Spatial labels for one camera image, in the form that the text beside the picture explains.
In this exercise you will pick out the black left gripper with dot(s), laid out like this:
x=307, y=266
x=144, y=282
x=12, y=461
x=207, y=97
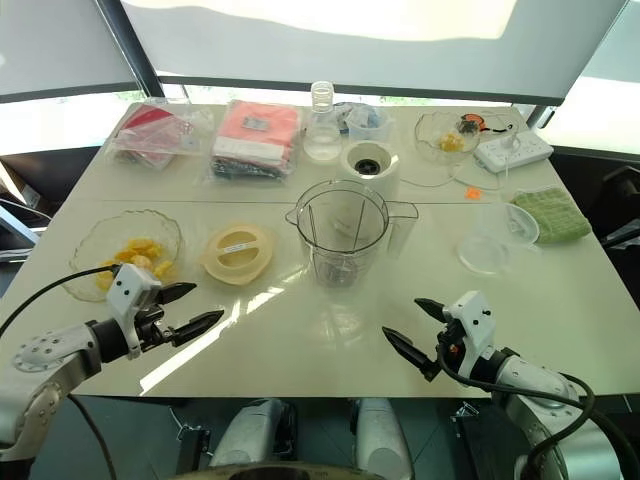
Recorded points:
x=150, y=325

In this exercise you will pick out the small clear plastic tub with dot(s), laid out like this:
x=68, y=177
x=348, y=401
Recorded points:
x=369, y=127

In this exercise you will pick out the white blender base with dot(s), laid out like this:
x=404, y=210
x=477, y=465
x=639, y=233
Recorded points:
x=386, y=180

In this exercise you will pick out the black chair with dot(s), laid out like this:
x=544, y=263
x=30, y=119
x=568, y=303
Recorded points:
x=622, y=200

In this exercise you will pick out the silver rounded robot leg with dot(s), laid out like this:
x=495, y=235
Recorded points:
x=250, y=435
x=380, y=435

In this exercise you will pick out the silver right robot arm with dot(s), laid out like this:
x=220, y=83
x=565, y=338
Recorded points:
x=535, y=375

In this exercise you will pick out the black table bracket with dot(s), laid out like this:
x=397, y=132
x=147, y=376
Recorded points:
x=192, y=440
x=465, y=414

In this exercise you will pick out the red cloth in plastic bag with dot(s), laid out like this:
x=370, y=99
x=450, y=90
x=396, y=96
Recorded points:
x=150, y=120

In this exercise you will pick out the large scalloped glass bowl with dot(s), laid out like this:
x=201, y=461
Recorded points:
x=100, y=235

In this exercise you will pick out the small orange scrap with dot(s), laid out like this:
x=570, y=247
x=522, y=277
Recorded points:
x=471, y=194

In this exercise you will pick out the white power strip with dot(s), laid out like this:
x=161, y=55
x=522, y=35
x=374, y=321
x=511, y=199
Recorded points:
x=522, y=150

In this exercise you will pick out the green folded cloth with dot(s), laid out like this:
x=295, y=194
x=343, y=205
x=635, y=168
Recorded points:
x=555, y=217

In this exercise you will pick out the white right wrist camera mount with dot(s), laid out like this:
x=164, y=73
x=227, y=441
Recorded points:
x=475, y=315

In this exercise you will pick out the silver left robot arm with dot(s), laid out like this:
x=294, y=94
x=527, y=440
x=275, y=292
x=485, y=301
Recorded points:
x=50, y=346

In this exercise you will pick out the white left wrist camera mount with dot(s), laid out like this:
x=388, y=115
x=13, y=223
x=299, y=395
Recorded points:
x=131, y=287

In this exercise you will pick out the dark cloth in plastic bag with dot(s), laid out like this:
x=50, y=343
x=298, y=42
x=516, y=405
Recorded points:
x=245, y=170

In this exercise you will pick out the clear glass flask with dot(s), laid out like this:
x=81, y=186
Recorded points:
x=322, y=137

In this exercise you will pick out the dark slanted window post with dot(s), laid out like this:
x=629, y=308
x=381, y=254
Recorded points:
x=130, y=45

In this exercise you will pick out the grey window sill beam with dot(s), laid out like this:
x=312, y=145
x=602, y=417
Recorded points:
x=400, y=90

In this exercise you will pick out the pink cloth in plastic bag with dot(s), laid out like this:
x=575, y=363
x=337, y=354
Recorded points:
x=255, y=127

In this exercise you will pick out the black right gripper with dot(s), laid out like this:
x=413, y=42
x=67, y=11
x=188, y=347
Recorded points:
x=448, y=345

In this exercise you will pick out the clear plastic blender jug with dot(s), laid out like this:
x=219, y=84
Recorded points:
x=345, y=250

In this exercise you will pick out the clear plastic measuring cup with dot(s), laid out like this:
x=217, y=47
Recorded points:
x=485, y=255

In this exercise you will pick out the cream round blender lid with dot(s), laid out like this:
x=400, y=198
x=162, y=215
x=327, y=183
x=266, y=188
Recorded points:
x=235, y=265

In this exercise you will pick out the small scalloped glass bowl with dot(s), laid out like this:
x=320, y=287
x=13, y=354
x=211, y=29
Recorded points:
x=429, y=140

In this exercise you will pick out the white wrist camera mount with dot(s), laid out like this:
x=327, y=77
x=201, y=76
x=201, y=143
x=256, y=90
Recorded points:
x=475, y=315
x=131, y=287

